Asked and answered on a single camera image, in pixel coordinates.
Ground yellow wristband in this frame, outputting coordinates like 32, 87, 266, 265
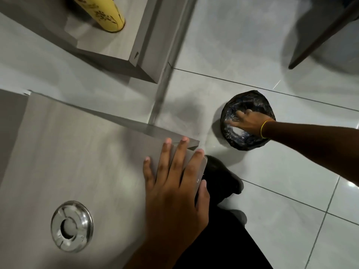
260, 119, 276, 139

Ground bin with black bag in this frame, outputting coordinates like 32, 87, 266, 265
220, 90, 277, 151

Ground black trousers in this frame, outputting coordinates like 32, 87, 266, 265
172, 190, 275, 269

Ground person's right hand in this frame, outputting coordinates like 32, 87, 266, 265
234, 108, 269, 137

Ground person's right forearm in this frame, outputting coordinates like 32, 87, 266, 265
265, 120, 359, 188

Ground black shoe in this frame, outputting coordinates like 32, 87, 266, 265
196, 155, 245, 205

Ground dark furniture leg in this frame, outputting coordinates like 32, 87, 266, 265
288, 0, 359, 70

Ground yellow patterned can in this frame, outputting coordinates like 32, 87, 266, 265
69, 0, 126, 33

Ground grey wall shelf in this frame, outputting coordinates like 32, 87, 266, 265
0, 0, 198, 84

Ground clear glass ashtray base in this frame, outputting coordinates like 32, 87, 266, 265
224, 109, 245, 135

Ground person's left hand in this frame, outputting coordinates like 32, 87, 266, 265
142, 136, 211, 250

